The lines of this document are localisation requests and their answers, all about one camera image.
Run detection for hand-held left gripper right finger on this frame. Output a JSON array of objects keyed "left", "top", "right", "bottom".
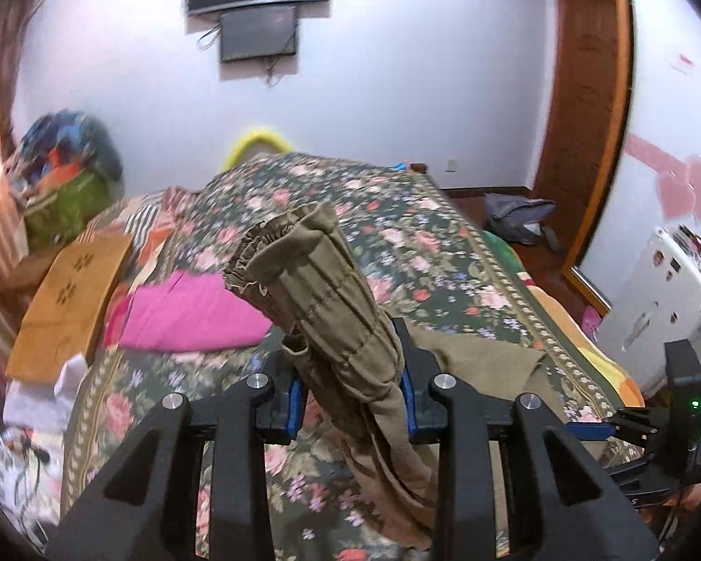
[{"left": 388, "top": 318, "right": 662, "bottom": 561}]

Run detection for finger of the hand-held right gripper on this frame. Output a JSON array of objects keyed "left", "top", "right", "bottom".
[
  {"left": 565, "top": 408, "right": 665, "bottom": 448},
  {"left": 601, "top": 456, "right": 672, "bottom": 489}
]

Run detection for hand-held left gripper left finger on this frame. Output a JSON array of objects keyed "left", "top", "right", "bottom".
[{"left": 47, "top": 351, "right": 306, "bottom": 561}]

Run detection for olive green pants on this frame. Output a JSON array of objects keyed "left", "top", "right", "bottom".
[{"left": 223, "top": 201, "right": 549, "bottom": 551}]

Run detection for orange cartoon bed sheet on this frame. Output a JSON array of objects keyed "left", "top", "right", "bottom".
[{"left": 480, "top": 230, "right": 647, "bottom": 411}]

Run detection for small pink bag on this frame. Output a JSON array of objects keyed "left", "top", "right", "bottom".
[{"left": 580, "top": 306, "right": 604, "bottom": 341}]

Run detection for white appliance with stickers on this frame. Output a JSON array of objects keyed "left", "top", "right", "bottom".
[{"left": 597, "top": 223, "right": 701, "bottom": 399}]

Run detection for pink folded cloth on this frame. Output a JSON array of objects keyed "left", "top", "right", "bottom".
[{"left": 120, "top": 272, "right": 277, "bottom": 353}]

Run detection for floral bed blanket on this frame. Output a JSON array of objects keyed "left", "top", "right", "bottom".
[{"left": 61, "top": 152, "right": 647, "bottom": 561}]

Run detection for grey backpack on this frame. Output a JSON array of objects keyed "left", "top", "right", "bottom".
[{"left": 482, "top": 193, "right": 563, "bottom": 253}]

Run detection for striped cloth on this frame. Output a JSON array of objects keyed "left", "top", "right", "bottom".
[{"left": 90, "top": 187, "right": 203, "bottom": 247}]

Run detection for wooden lap table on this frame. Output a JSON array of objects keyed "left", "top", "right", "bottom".
[{"left": 6, "top": 234, "right": 134, "bottom": 384}]

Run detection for yellow foam tube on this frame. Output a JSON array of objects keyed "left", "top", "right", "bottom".
[{"left": 222, "top": 127, "right": 296, "bottom": 172}]

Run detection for white patterned cloth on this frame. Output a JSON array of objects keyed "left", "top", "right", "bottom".
[{"left": 0, "top": 421, "right": 66, "bottom": 546}]

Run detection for wooden door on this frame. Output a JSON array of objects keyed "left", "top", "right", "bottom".
[{"left": 529, "top": 0, "right": 636, "bottom": 312}]

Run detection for wooden stool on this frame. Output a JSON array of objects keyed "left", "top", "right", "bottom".
[{"left": 7, "top": 244, "right": 66, "bottom": 294}]

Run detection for green fabric bag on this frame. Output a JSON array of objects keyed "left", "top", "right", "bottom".
[{"left": 23, "top": 172, "right": 109, "bottom": 253}]

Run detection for pile of clothes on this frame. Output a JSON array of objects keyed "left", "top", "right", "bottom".
[{"left": 3, "top": 110, "right": 125, "bottom": 200}]

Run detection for pink heart wall sticker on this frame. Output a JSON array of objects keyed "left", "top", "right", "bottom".
[{"left": 627, "top": 133, "right": 701, "bottom": 224}]

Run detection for small black wall monitor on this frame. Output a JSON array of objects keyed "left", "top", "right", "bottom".
[{"left": 219, "top": 6, "right": 300, "bottom": 64}]

